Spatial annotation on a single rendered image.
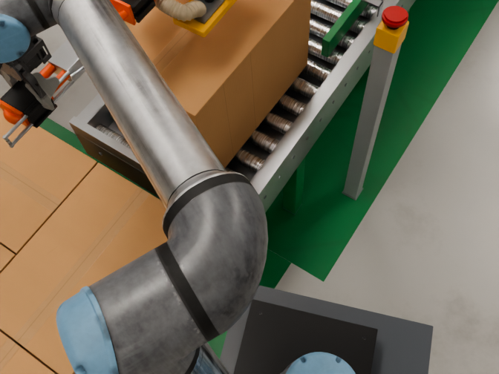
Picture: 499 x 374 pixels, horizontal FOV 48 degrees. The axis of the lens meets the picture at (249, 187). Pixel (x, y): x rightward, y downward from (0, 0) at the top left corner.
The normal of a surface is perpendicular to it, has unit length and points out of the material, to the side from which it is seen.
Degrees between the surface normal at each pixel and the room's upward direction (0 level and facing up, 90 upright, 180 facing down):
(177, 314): 34
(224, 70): 0
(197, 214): 14
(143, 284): 7
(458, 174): 0
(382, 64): 90
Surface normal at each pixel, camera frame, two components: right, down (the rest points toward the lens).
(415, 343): -0.05, -0.47
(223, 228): 0.22, -0.43
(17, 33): 0.43, 0.79
